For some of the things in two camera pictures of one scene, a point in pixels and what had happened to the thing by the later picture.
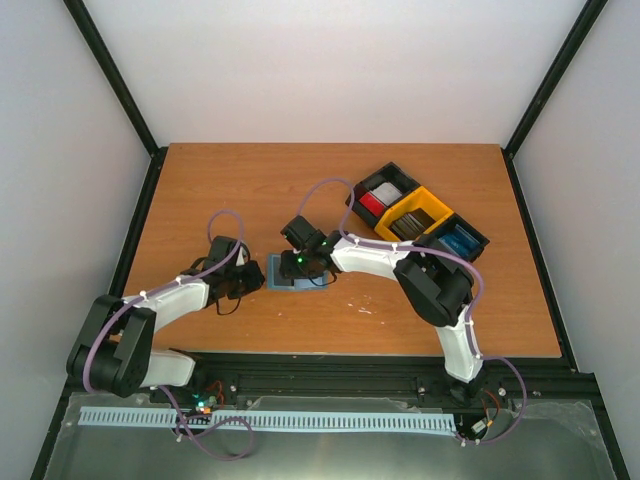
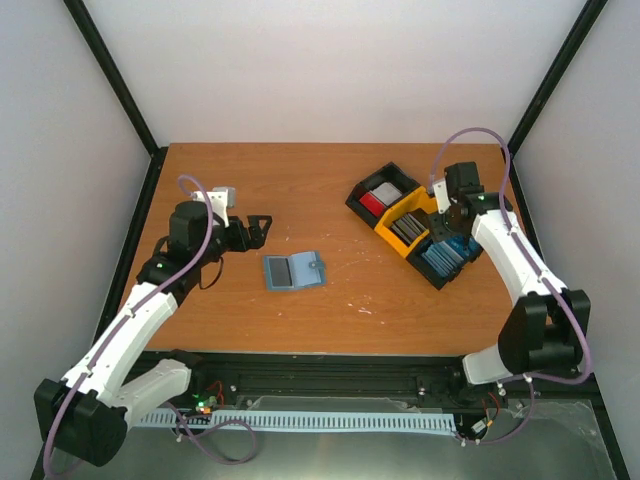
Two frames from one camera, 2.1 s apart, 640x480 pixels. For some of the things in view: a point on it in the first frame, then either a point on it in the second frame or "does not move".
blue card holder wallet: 275,281 does not move
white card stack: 387,192 does not move
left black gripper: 257,280 to 257,239
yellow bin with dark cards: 422,199 does not move
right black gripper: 287,270 to 437,232
